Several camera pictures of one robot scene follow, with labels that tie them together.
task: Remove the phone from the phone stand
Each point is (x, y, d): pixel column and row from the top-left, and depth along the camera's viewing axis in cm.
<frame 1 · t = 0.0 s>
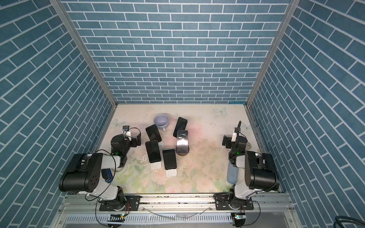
left hand: (133, 133, 94), fingers open
right hand: (231, 134, 95), fingers open
lavender mug: (161, 121, 108), point 3 cm above the table
black phone back left: (153, 133, 106), on the table
black phone middle left: (153, 147, 81), point 14 cm above the table
black phone front centre: (169, 158, 80), point 11 cm above the table
teal-edged phone on round stand: (181, 125, 99), point 9 cm above the table
purple-cased black phone: (182, 136, 91), point 11 cm above the table
white stand back left: (161, 145, 95), point 3 cm above the table
white stand middle left: (156, 166, 88), on the table
white stand front centre: (170, 172, 86), on the table
blue glasses case: (232, 173, 84), point 3 cm above the table

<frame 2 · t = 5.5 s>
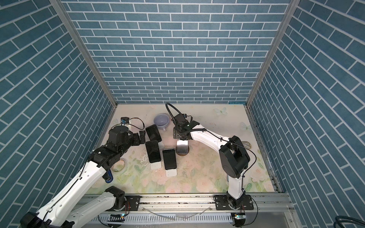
left hand: (138, 131, 77), fingers open
right hand: (179, 132, 91), fingers open
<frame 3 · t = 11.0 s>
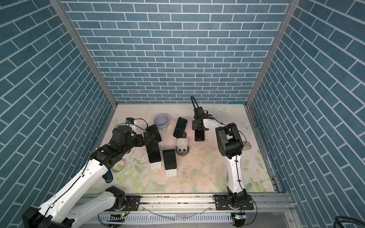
left hand: (143, 133, 77), fingers open
right hand: (198, 125, 106), fingers open
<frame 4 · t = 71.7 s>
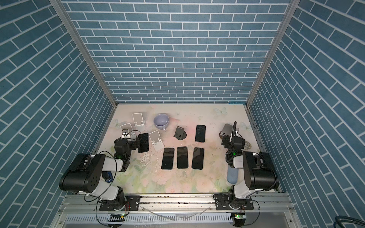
left hand: (129, 136, 93), fingers open
right hand: (232, 135, 94), fingers open
white stand back left: (158, 143, 97), point 2 cm above the table
